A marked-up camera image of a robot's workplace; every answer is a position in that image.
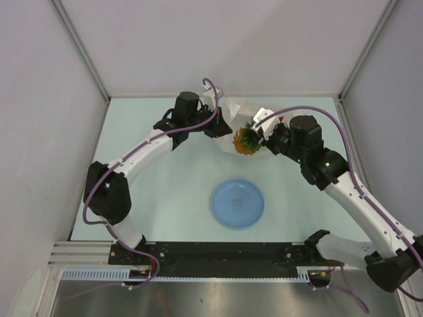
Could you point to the white slotted cable duct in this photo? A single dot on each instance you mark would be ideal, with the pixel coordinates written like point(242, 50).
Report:
point(127, 275)

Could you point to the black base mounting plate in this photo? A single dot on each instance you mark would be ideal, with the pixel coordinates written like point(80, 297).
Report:
point(248, 259)

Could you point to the aluminium frame rail front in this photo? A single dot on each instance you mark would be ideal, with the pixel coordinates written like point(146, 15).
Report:
point(80, 254)

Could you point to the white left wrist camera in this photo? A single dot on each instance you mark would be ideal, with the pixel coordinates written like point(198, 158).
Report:
point(209, 97)

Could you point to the blue plastic plate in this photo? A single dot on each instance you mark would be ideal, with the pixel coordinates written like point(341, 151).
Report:
point(237, 204)

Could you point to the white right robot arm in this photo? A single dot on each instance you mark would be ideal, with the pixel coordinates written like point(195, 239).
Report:
point(393, 253)

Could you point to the orange fake pineapple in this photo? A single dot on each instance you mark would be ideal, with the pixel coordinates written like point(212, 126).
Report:
point(246, 141)

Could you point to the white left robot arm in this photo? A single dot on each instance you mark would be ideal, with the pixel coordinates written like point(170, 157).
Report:
point(107, 188)

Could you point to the white plastic bag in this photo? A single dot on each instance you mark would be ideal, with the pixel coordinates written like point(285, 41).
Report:
point(236, 113)

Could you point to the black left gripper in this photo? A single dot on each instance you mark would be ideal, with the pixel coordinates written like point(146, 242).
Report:
point(218, 127)

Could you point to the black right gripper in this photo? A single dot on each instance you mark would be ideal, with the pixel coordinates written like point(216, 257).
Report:
point(269, 143)

